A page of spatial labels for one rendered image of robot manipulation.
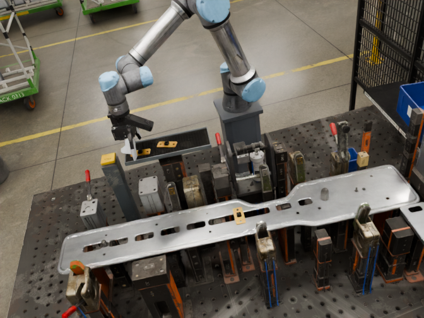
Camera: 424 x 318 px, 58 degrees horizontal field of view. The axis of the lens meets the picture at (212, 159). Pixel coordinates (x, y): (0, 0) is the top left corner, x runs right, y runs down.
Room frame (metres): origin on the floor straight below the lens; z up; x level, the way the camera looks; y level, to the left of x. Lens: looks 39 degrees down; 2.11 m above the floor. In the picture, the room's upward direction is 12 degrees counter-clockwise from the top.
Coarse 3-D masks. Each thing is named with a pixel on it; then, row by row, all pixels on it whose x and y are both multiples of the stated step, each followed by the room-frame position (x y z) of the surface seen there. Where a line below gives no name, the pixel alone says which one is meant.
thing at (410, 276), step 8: (416, 240) 0.79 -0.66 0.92; (416, 248) 0.79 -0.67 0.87; (408, 256) 0.81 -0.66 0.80; (416, 256) 0.79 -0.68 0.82; (408, 264) 0.80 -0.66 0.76; (416, 264) 0.79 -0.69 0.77; (408, 272) 0.79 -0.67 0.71; (416, 272) 0.79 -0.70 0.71; (408, 280) 0.76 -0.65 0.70; (416, 280) 0.76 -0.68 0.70
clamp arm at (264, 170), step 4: (264, 164) 1.15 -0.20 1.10; (260, 168) 1.14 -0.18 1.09; (264, 168) 1.14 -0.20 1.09; (268, 168) 1.14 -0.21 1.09; (260, 172) 1.13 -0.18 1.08; (264, 172) 1.13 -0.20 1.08; (268, 172) 1.13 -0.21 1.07; (260, 176) 1.14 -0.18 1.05; (264, 176) 1.13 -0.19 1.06; (268, 176) 1.13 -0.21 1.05; (264, 180) 1.12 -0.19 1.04; (268, 180) 1.12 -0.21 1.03; (264, 184) 1.12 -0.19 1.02; (268, 184) 1.12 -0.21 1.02; (264, 188) 1.12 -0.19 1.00; (268, 188) 1.12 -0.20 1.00
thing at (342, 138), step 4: (340, 124) 1.16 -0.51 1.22; (344, 124) 1.17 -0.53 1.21; (340, 128) 1.16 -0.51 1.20; (344, 128) 1.13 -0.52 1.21; (348, 128) 1.13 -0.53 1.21; (340, 132) 1.15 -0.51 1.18; (344, 132) 1.13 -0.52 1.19; (340, 136) 1.15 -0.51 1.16; (344, 136) 1.16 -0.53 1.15; (340, 140) 1.15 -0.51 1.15; (344, 140) 1.16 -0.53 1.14; (340, 144) 1.14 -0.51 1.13; (344, 144) 1.15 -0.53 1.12; (340, 148) 1.14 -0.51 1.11; (344, 148) 1.15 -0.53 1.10; (340, 152) 1.14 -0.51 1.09; (344, 152) 1.15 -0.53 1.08; (340, 156) 1.14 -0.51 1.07; (340, 160) 1.13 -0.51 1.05
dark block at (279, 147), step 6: (276, 144) 1.24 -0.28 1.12; (282, 144) 1.23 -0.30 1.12; (276, 150) 1.20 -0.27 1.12; (282, 150) 1.19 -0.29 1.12; (276, 156) 1.18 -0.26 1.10; (282, 156) 1.19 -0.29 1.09; (276, 162) 1.18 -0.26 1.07; (282, 162) 1.18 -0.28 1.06; (276, 168) 1.20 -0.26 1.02; (282, 168) 1.19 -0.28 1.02; (276, 174) 1.20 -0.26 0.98; (282, 174) 1.19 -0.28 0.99; (282, 180) 1.19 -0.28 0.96; (282, 186) 1.19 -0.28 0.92; (276, 192) 1.23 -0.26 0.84; (282, 192) 1.19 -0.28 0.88; (276, 198) 1.24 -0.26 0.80
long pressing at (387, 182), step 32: (320, 192) 1.03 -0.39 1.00; (352, 192) 1.00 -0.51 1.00; (384, 192) 0.97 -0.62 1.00; (128, 224) 1.07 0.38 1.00; (160, 224) 1.04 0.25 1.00; (224, 224) 0.97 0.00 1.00; (288, 224) 0.91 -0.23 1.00; (320, 224) 0.89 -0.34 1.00; (64, 256) 0.97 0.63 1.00; (96, 256) 0.94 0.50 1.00; (128, 256) 0.91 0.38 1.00
